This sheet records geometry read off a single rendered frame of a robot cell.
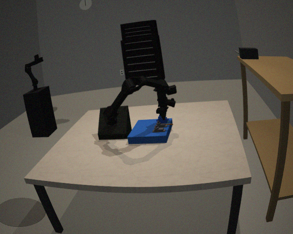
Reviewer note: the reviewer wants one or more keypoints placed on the blue flat plate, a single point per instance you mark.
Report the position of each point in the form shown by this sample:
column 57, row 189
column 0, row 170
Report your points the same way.
column 150, row 131

